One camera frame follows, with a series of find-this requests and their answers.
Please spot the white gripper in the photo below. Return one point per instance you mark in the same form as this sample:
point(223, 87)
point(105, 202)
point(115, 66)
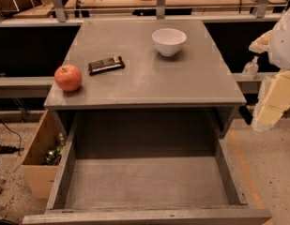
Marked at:
point(282, 44)

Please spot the red apple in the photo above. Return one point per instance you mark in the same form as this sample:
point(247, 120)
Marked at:
point(68, 78)

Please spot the open grey top drawer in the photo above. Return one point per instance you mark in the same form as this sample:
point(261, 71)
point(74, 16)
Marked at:
point(129, 168)

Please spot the clear sanitizer pump bottle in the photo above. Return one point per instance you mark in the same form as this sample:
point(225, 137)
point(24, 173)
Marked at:
point(250, 69)

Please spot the grey metal cabinet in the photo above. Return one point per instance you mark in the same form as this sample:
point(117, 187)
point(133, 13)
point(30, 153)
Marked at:
point(197, 76)

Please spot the white ceramic bowl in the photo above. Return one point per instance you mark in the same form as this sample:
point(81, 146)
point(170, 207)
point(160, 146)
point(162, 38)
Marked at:
point(168, 41)

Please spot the dark snack bar wrapper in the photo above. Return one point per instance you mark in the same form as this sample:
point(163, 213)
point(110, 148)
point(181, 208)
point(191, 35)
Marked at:
point(104, 65)

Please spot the green bottles in box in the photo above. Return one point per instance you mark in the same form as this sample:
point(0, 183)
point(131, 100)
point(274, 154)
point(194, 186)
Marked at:
point(54, 154)

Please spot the cardboard box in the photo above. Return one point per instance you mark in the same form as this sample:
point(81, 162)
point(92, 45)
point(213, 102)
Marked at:
point(38, 176)

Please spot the metal shelf rail frame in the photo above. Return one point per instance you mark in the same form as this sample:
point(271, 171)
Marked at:
point(76, 11)

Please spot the black power adapter with cable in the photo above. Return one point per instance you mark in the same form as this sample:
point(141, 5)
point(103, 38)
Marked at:
point(8, 149)

